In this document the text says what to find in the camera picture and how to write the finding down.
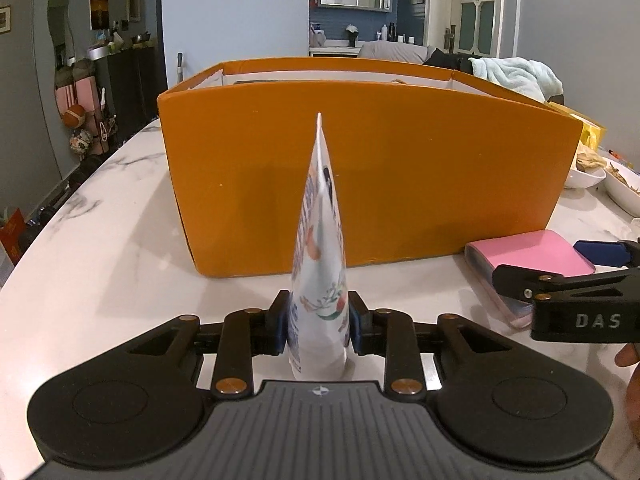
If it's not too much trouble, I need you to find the white vanity cabinet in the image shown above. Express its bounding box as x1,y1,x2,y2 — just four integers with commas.
309,46,360,58

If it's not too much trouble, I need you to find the basketball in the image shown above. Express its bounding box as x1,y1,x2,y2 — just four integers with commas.
62,104,87,130

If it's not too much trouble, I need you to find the orange storage box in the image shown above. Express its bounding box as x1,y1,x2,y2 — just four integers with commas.
157,58,582,278

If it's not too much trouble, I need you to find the grey quilted jacket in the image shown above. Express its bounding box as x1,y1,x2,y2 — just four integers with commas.
358,40,436,65

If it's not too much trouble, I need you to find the white bowl with bread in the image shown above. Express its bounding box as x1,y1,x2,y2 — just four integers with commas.
564,142,608,190

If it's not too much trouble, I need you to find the black jacket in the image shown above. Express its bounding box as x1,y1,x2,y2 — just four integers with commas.
424,49,473,75

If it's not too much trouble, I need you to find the white lotion tube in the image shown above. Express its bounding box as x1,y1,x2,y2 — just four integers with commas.
288,115,349,382

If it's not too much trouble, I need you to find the pink wallet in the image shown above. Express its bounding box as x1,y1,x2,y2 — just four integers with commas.
463,228,597,330

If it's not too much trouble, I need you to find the person's right hand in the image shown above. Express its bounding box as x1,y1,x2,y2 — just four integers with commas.
615,344,640,443

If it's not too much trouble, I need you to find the framed picture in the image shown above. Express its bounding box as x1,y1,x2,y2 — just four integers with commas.
0,6,11,34

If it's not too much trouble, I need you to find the black cabinet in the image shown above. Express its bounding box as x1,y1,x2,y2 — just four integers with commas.
94,47,166,143

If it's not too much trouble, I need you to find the light blue fleece blanket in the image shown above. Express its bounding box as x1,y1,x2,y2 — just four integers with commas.
469,56,564,103

